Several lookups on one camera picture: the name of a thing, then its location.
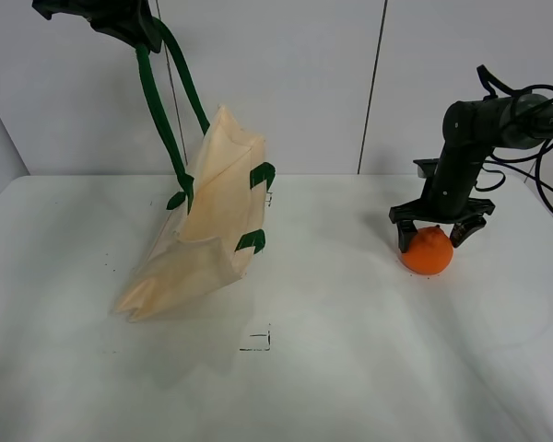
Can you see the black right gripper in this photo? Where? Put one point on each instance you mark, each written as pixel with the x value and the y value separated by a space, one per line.
pixel 445 199

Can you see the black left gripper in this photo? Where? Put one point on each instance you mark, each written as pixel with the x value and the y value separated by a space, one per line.
pixel 130 21

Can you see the orange citrus fruit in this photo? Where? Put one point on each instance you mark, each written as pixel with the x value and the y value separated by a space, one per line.
pixel 429 252

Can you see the cream linen bag green handles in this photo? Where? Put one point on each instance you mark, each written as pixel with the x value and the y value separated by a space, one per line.
pixel 215 225

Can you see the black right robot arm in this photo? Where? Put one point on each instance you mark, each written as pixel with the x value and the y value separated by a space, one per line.
pixel 471 131

